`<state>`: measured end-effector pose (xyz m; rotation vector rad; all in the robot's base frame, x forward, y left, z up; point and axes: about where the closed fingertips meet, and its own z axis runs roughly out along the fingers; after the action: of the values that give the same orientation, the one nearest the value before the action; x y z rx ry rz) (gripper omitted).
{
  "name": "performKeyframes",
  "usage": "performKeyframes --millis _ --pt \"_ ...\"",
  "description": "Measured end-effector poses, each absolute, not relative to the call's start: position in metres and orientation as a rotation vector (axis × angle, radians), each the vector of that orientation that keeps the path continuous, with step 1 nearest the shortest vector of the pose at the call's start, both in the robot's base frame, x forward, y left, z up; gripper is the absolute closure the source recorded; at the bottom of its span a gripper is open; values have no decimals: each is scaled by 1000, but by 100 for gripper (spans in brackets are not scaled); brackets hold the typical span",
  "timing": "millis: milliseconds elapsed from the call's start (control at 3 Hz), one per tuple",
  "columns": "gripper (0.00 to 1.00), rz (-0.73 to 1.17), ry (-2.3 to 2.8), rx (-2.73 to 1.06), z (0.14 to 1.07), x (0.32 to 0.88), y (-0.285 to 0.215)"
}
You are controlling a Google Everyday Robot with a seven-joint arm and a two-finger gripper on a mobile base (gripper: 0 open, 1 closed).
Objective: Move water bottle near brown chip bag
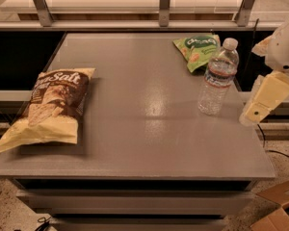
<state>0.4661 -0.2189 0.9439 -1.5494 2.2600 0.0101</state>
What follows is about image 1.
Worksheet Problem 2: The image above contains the grey drawer cabinet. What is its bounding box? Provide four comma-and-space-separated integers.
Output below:
0, 33, 275, 231

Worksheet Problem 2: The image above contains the clear plastic water bottle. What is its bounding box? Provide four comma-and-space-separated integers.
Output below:
197, 38, 239, 116

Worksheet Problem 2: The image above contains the green snack bag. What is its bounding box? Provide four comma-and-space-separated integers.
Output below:
173, 35, 221, 73

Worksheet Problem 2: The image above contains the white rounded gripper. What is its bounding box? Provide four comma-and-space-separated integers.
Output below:
239, 18, 289, 126

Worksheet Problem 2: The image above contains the black object on floor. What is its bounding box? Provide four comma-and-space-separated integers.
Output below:
35, 218, 50, 231

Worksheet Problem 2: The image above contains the brown cardboard box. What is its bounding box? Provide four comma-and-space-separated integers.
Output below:
250, 179, 289, 231

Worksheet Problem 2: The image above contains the black floor cable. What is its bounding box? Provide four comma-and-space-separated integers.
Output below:
256, 124, 289, 161

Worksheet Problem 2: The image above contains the brown and yellow chip bag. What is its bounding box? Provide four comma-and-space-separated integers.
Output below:
0, 68, 95, 153

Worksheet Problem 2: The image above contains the metal railing frame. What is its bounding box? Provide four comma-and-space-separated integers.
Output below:
0, 0, 289, 32

